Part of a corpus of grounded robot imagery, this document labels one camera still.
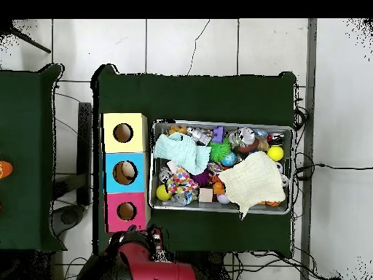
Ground wooden box with three holes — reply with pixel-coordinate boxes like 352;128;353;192
100;112;152;233

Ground shallow clear mesh bin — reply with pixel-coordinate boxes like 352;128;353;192
149;119;294;216

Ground mint green muslin cloth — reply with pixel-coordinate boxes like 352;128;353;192
153;131;213;176

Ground silver toy robot figure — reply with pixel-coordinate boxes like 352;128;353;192
186;126;213;146

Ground green spiky rubber ball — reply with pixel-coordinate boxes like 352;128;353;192
208;139;232;163

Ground purple plastic toy block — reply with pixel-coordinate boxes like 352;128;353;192
211;125;225;144

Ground plain wooden cube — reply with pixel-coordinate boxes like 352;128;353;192
198;187;214;203

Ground yellow tennis ball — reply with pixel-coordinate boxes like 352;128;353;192
156;184;173;202

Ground silver metal can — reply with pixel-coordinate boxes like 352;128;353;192
227;127;256;147

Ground cream muslin cloth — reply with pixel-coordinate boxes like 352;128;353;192
217;150;287;220

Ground yellow smiley ball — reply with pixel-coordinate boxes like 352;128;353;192
267;145;284;162

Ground black stand bar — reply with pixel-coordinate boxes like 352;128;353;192
76;101;93;206

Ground dark green neighbour table cloth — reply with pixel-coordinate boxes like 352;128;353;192
0;63;66;253

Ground orange toy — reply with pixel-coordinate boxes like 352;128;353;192
0;160;14;179

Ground black tripod leg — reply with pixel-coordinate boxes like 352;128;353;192
0;20;52;54

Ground black power cable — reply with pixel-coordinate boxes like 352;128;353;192
294;163;373;180

